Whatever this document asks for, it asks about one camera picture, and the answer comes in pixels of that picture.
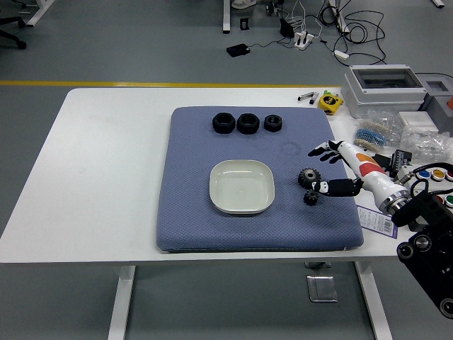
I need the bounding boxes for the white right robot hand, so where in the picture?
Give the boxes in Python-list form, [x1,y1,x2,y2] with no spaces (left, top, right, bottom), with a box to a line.
[306,140,403,207]

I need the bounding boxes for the large black gear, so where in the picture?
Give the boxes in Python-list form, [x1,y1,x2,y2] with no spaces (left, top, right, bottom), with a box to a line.
[297,167,321,188]

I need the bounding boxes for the small black gear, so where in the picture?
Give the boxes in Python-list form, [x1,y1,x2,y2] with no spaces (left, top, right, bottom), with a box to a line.
[303,189,321,207]

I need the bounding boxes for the small white box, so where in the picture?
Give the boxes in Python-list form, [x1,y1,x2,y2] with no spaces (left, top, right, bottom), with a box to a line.
[398,111,435,129]

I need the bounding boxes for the grey box blue yellow buttons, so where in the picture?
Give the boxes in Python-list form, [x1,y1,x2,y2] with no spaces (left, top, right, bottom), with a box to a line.
[396,164,453,192]

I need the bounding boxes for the grey box with orange button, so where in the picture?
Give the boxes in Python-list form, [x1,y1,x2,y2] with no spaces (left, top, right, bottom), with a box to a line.
[423,79,453,134]

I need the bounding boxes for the small black hex nut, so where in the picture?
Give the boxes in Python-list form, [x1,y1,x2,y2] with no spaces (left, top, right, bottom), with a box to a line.
[263,114,283,133]

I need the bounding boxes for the large black hex nut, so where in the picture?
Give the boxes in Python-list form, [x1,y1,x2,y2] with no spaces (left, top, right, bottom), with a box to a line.
[236,112,260,135]
[212,112,235,135]

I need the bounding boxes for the black servo motor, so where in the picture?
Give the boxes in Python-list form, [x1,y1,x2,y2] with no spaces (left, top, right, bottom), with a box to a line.
[371,152,392,169]

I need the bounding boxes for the black circuit module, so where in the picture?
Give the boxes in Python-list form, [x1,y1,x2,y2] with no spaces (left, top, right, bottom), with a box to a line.
[388,148,414,178]

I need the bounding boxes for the bag of blue resistors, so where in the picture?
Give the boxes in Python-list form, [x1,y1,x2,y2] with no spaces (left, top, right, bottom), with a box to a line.
[353,109,403,149]

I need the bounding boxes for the purple and white label card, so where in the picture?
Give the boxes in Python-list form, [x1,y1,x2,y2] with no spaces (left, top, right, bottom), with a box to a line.
[355,205,399,237]

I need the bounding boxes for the clear plastic bag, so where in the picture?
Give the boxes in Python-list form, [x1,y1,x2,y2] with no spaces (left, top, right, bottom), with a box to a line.
[399,125,453,166]

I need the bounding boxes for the yellow tape measure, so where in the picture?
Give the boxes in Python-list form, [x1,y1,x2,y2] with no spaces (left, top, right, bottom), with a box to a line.
[317,90,345,116]

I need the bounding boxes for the black and silver clip tool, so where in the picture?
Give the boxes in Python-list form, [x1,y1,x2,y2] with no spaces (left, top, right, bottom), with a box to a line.
[297,91,320,106]

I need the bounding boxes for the large metal floor plate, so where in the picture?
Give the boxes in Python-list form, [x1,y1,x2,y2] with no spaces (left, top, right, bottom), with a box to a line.
[306,275,338,303]

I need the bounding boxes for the white square dish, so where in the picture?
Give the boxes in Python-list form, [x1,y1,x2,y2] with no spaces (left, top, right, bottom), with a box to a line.
[208,159,276,217]

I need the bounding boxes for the blue-grey padded mat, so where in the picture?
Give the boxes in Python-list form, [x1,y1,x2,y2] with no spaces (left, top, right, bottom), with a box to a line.
[156,106,365,253]

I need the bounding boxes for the white power strip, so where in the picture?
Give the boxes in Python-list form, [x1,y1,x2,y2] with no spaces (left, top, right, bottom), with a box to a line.
[293,30,315,50]

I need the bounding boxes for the black power adapter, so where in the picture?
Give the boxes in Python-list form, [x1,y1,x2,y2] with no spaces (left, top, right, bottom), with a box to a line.
[279,17,295,38]

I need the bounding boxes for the black flat device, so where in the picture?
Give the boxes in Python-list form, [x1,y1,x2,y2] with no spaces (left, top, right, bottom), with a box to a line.
[226,43,251,58]

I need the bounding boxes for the white desk leg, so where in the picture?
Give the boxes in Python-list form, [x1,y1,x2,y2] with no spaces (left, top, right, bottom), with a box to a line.
[222,0,233,35]

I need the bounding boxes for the white table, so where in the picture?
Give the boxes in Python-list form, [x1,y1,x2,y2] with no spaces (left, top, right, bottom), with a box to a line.
[0,86,431,340]

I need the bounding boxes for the white desk foot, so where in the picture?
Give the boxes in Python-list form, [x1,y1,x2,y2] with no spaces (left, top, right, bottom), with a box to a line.
[26,0,57,28]

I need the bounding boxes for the black office chair base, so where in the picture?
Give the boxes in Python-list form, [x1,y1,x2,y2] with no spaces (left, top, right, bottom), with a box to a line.
[0,6,28,50]

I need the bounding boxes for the grey enclosure with clear lid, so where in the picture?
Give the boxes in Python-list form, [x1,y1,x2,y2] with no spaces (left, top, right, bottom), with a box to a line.
[340,64,428,120]

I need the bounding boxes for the black floor cable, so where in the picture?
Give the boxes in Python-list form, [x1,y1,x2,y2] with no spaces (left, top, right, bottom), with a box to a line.
[318,0,389,67]

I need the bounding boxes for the grey metal bracket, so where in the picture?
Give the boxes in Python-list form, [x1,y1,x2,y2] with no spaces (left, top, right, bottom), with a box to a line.
[265,0,284,17]

